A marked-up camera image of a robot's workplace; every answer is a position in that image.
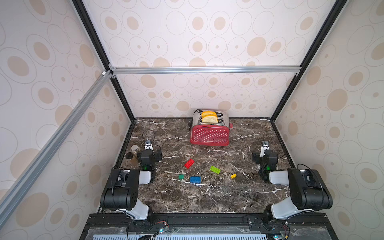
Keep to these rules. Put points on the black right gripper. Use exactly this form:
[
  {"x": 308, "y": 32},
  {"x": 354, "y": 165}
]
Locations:
[{"x": 267, "y": 157}]

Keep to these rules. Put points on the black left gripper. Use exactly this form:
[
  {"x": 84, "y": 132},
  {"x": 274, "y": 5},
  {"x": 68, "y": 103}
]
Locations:
[{"x": 147, "y": 154}]

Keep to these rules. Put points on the red lego brick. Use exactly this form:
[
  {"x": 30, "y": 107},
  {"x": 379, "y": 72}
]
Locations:
[{"x": 189, "y": 163}]

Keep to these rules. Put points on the blue lego brick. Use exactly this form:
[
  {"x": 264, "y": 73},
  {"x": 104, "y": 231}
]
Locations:
[{"x": 195, "y": 180}]

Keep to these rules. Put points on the lime green lego brick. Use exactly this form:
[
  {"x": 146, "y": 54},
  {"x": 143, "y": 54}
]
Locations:
[{"x": 215, "y": 170}]

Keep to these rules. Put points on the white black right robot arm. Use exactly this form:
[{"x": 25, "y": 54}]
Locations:
[{"x": 308, "y": 192}]

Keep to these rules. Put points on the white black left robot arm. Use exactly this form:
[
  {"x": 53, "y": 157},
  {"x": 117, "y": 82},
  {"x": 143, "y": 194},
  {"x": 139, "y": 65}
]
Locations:
[{"x": 122, "y": 188}]

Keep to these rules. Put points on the glass jar with beige lid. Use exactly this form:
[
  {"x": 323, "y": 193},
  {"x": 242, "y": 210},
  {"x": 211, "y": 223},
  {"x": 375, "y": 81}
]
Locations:
[{"x": 135, "y": 150}]

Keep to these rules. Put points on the black round lid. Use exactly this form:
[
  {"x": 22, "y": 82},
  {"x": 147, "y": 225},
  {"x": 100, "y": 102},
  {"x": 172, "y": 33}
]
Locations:
[{"x": 129, "y": 155}]

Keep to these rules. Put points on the red polka dot toaster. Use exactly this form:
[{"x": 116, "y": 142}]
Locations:
[{"x": 210, "y": 134}]

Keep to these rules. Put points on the front yellow toast slice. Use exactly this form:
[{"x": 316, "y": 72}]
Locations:
[{"x": 210, "y": 119}]

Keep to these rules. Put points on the yellow toast slice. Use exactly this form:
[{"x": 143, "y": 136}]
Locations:
[
  {"x": 208, "y": 113},
  {"x": 210, "y": 119}
]

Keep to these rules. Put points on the rear yellow toast slice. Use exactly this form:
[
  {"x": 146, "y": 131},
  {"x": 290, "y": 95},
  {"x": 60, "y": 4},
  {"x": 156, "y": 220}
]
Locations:
[{"x": 208, "y": 113}]

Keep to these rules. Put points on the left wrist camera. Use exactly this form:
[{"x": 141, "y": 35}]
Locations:
[{"x": 148, "y": 145}]

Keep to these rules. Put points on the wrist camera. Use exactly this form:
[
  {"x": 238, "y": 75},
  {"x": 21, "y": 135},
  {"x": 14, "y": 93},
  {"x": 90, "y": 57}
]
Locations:
[
  {"x": 148, "y": 145},
  {"x": 265, "y": 146}
]

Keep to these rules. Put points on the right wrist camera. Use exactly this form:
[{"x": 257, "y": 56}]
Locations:
[{"x": 265, "y": 146}]

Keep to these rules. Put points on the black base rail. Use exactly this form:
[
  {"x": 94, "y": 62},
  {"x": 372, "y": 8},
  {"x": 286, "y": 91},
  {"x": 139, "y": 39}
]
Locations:
[{"x": 309, "y": 226}]

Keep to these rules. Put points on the horizontal aluminium frame bar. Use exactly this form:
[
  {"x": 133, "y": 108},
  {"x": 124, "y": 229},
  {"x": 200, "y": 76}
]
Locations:
[{"x": 207, "y": 70}]

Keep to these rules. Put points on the diagonal aluminium frame bar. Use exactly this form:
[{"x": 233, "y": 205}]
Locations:
[{"x": 33, "y": 171}]

